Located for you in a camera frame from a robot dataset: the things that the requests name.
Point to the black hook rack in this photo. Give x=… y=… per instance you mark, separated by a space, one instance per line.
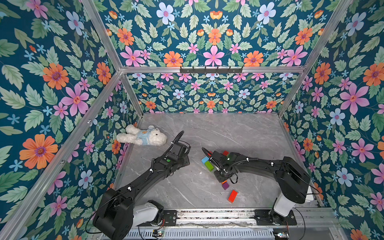
x=211 y=70

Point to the white teddy bear plush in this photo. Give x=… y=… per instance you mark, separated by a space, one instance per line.
x=147 y=137

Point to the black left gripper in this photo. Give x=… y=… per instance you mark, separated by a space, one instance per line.
x=186 y=162

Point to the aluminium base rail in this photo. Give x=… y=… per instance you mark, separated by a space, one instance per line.
x=299 y=217

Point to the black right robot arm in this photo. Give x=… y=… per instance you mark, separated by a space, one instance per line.
x=292 y=179

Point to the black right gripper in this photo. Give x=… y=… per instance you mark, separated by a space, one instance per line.
x=217 y=162

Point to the white box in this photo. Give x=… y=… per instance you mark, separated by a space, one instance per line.
x=309 y=195

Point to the purple cube block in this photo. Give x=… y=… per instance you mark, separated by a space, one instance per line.
x=225 y=185

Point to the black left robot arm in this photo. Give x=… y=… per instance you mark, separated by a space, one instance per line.
x=118 y=212

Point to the light blue block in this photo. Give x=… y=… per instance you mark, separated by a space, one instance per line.
x=205 y=159

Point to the green block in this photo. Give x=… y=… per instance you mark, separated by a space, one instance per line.
x=209 y=166

